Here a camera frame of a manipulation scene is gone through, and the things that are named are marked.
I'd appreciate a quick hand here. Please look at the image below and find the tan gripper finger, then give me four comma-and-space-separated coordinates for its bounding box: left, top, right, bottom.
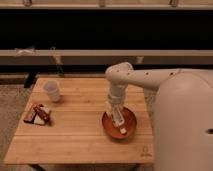
105, 101, 113, 117
117, 106, 125, 124

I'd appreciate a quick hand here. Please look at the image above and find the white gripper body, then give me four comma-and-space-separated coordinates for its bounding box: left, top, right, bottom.
107, 84, 127, 107

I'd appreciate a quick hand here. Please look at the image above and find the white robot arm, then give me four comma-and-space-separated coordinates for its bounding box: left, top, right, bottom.
105, 62, 213, 171

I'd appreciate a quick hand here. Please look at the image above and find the orange ceramic bowl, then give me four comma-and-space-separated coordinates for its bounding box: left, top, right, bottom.
102, 107, 137, 140

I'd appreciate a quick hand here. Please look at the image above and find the wooden table top board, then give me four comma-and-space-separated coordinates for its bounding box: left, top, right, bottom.
4, 78, 154, 164

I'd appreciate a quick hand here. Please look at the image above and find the clear plastic cup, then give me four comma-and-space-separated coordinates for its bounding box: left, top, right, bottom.
43, 80, 61, 102

